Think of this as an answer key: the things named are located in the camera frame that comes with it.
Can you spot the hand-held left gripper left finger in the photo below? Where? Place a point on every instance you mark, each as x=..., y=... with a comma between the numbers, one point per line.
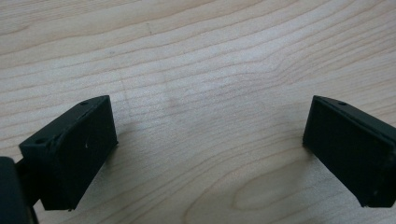
x=74, y=149

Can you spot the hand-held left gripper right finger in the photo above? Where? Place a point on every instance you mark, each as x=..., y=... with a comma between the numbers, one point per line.
x=348, y=146

